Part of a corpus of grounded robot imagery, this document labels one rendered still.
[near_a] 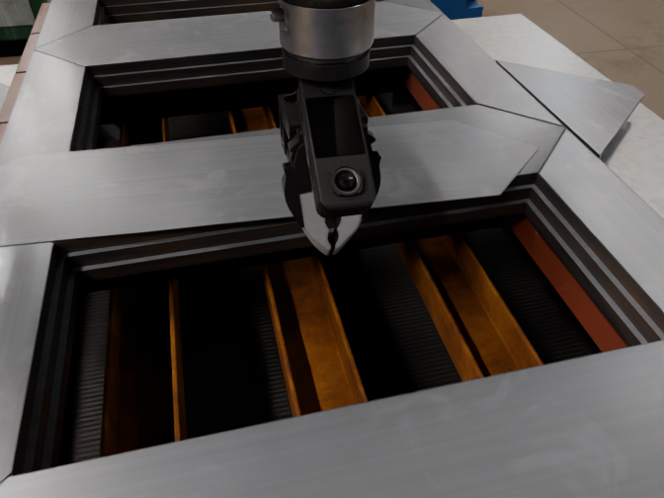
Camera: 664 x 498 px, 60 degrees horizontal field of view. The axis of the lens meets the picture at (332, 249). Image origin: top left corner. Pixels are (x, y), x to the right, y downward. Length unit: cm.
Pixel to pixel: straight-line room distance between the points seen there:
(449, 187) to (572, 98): 47
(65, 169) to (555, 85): 83
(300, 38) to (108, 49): 68
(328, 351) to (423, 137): 31
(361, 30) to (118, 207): 36
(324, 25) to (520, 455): 35
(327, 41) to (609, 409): 36
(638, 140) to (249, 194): 70
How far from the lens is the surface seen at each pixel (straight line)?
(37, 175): 79
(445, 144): 78
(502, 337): 79
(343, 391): 71
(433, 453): 46
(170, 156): 77
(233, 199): 68
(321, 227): 56
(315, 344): 75
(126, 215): 68
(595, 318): 71
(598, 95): 116
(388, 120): 83
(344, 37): 46
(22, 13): 346
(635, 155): 108
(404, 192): 69
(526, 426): 49
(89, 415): 91
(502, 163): 76
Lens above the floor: 127
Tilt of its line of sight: 42 degrees down
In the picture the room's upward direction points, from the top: straight up
